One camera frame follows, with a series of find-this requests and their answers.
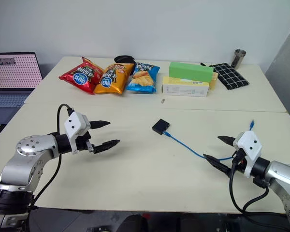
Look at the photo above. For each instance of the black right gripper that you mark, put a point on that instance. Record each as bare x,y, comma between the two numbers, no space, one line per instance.
239,163

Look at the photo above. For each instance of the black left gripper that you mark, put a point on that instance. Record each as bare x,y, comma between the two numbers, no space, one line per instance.
83,142

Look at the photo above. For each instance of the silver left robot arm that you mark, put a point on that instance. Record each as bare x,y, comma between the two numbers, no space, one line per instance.
30,154

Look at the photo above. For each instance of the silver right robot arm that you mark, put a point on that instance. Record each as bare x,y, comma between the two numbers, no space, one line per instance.
282,174

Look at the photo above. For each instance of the small black adapter box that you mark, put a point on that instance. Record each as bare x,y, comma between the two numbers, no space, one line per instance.
160,126

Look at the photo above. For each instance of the orange chip bag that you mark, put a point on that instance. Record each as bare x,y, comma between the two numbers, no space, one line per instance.
112,79

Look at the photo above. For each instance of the red chip bag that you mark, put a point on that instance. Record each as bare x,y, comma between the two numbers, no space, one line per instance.
83,77

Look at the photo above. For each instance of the blue chip bag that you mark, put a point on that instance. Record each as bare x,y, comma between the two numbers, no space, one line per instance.
143,77

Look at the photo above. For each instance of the white yellow rectangular box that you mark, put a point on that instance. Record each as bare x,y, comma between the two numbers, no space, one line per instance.
184,88

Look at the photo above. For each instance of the black white checkered pouch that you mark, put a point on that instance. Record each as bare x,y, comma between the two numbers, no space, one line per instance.
230,76

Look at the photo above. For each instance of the green rectangular box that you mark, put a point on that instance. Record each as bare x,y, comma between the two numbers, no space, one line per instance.
191,71

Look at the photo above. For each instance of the steel cup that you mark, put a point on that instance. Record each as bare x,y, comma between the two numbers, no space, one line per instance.
239,58

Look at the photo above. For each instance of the open laptop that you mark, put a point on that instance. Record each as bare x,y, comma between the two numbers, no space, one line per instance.
13,77

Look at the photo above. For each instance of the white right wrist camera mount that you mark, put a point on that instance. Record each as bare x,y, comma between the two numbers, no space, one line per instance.
250,145

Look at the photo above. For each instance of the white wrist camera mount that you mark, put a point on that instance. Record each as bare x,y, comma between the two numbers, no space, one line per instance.
75,123
250,145

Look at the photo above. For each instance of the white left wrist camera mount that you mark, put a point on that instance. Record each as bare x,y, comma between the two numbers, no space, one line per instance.
75,123

